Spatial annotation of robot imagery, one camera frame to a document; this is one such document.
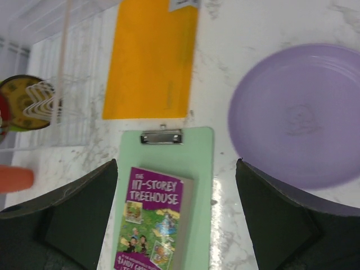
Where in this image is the brown patterned plate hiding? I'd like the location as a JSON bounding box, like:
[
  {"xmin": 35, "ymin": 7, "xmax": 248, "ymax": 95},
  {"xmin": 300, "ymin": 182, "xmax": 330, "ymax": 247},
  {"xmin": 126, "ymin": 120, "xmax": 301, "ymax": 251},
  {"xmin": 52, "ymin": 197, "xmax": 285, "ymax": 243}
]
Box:
[{"xmin": 1, "ymin": 75, "xmax": 55, "ymax": 132}]

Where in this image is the orange and white mug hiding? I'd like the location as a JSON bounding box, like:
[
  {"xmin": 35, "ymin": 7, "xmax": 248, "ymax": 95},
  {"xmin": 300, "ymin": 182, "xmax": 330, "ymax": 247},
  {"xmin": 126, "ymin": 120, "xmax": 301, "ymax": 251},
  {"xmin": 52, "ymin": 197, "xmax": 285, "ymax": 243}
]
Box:
[{"xmin": 0, "ymin": 165, "xmax": 34, "ymax": 194}]

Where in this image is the white wire dish rack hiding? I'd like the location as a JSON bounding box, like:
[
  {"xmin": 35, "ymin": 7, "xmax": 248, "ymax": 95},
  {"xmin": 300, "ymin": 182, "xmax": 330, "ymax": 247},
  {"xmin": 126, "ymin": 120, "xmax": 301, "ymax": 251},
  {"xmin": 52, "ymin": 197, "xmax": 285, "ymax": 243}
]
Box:
[{"xmin": 1, "ymin": 1, "xmax": 118, "ymax": 152}]

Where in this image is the lilac plastic plate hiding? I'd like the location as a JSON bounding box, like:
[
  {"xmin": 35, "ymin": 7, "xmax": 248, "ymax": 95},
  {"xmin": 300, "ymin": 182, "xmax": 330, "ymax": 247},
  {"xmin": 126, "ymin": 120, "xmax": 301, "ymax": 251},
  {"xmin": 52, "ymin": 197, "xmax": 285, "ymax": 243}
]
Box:
[{"xmin": 227, "ymin": 43, "xmax": 360, "ymax": 217}]

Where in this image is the mint green clipboard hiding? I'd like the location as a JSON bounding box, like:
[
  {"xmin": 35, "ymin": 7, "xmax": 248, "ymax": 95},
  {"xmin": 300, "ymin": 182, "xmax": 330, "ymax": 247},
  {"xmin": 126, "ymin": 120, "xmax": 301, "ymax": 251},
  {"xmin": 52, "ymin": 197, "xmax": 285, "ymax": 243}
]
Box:
[{"xmin": 98, "ymin": 127, "xmax": 214, "ymax": 269}]

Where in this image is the purple treehouse book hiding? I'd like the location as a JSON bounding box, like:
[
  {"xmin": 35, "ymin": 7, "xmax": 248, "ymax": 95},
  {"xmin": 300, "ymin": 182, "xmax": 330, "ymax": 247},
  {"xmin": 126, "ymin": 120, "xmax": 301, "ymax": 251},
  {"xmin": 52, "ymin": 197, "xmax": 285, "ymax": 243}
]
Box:
[{"xmin": 114, "ymin": 167, "xmax": 194, "ymax": 270}]

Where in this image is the orange folder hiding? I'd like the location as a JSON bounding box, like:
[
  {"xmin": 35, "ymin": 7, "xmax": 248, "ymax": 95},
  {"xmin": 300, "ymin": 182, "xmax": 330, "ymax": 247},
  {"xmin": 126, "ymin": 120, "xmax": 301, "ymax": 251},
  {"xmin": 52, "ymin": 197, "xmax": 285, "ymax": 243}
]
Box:
[{"xmin": 102, "ymin": 0, "xmax": 199, "ymax": 120}]

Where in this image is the green plate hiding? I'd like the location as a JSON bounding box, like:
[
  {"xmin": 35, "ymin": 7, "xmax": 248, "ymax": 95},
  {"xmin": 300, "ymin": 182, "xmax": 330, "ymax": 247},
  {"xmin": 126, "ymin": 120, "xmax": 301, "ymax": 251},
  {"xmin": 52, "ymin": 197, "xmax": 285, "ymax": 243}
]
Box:
[{"xmin": 1, "ymin": 75, "xmax": 38, "ymax": 132}]

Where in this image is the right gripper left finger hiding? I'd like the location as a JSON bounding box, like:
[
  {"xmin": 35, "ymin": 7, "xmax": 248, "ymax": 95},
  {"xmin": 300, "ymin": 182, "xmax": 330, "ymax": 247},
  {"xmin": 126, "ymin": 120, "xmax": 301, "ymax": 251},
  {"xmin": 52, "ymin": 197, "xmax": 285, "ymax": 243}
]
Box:
[{"xmin": 1, "ymin": 159, "xmax": 118, "ymax": 269}]

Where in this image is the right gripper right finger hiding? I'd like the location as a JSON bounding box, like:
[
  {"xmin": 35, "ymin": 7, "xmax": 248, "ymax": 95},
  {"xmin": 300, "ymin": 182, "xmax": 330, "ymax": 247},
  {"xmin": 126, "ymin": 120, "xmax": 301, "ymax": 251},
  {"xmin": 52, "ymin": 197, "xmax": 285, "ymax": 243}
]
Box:
[{"xmin": 236, "ymin": 159, "xmax": 359, "ymax": 269}]

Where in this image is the red floral plate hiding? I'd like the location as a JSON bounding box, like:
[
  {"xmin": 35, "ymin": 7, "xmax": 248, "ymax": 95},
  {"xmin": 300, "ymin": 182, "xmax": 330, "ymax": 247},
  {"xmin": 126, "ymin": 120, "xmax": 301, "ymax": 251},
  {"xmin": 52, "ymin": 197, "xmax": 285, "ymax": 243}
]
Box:
[{"xmin": 1, "ymin": 95, "xmax": 11, "ymax": 142}]

